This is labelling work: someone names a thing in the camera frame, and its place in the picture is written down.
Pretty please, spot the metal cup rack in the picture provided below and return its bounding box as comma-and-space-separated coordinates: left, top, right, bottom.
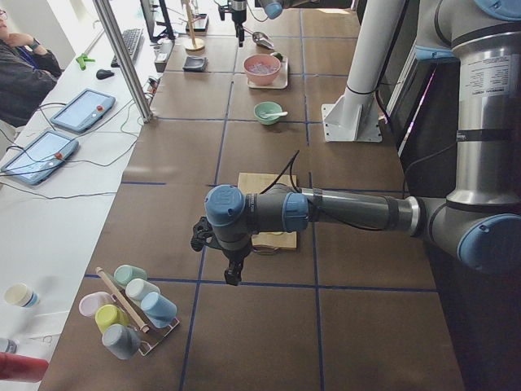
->
133, 318, 180, 357

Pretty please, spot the green clamp tool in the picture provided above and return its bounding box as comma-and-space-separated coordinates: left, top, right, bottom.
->
76, 53, 95, 71

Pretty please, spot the paper cup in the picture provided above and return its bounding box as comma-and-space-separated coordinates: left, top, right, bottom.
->
3, 283, 39, 308

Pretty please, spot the white cup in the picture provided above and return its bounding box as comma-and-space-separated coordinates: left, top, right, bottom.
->
125, 278, 160, 306

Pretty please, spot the teach pendant far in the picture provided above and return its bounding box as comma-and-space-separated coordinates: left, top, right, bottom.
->
50, 89, 116, 134

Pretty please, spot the teach pendant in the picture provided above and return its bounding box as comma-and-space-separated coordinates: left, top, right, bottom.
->
50, 89, 116, 134
1, 129, 79, 186

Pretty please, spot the yellow cup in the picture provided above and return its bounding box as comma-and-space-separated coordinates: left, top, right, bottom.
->
94, 305, 129, 333

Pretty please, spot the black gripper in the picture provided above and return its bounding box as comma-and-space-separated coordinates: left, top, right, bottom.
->
214, 235, 251, 285
230, 0, 247, 46

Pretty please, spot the black computer mouse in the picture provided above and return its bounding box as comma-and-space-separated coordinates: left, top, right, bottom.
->
95, 69, 115, 80

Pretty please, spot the cream plastic tray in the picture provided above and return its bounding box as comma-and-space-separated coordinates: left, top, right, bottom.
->
247, 58, 288, 90

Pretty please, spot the grey cup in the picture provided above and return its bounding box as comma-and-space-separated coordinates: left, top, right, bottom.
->
102, 323, 141, 360

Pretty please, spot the aluminium frame post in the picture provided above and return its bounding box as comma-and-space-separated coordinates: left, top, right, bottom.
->
93, 0, 153, 123

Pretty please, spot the pile of clear ice cubes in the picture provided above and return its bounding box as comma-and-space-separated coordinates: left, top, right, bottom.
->
246, 63, 278, 76

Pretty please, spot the white plastic spoon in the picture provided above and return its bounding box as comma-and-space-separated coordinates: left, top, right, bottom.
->
260, 112, 288, 121

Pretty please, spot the seated person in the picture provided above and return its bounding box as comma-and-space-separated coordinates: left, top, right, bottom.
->
0, 10, 63, 128

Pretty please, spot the wooden mug tree stand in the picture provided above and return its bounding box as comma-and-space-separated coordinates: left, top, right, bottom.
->
182, 0, 205, 52

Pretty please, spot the black keyboard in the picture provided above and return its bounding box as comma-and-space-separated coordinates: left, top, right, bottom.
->
122, 29, 143, 63

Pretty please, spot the pink bowl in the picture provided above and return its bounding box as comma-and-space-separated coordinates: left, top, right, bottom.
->
243, 54, 282, 86

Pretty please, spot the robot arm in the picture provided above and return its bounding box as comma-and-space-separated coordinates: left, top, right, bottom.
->
218, 0, 317, 47
191, 1, 520, 285

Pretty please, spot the red bottle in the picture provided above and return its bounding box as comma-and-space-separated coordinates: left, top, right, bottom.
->
1, 353, 49, 383

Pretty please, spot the mint green bowl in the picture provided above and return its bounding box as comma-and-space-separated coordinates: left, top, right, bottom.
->
254, 101, 282, 125

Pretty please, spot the stainless steel ice scoop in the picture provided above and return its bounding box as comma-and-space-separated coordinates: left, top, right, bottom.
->
252, 31, 274, 50

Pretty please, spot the blue cup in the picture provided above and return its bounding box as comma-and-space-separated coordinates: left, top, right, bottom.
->
141, 292, 177, 328

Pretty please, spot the grey folded cloth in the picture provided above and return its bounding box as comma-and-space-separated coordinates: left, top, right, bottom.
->
182, 55, 208, 72

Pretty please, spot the wooden cutting board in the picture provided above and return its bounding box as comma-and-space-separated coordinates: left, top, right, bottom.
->
238, 172, 297, 250

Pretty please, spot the green cup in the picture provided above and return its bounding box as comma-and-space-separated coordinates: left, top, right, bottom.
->
113, 264, 148, 288

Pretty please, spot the pink cup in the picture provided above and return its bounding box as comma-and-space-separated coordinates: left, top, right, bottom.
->
78, 292, 113, 318

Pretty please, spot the teach pendant near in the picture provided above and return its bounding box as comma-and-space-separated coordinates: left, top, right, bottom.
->
1, 129, 79, 186

